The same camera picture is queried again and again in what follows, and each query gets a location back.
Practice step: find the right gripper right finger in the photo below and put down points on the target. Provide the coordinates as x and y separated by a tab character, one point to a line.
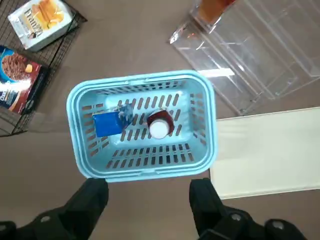
212	220

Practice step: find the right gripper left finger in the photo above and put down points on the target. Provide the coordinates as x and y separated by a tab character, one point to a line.
82	205

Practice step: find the blue Oreo cookie pack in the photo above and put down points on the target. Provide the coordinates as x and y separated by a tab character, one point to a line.
107	125

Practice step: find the amber tea bottle white cap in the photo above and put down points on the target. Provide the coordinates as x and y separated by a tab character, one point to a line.
158	128
212	12

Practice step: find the light blue plastic shopping basket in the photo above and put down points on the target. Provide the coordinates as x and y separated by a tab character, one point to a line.
140	162

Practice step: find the clear acrylic beverage shelf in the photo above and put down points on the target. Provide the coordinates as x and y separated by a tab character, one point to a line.
262	50

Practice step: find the cream rectangular tray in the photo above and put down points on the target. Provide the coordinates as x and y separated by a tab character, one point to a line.
265	155

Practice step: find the brown chocolate cookie box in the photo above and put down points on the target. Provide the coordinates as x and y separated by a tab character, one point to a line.
17	75

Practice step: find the white cracker box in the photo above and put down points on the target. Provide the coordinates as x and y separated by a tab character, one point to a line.
40	25

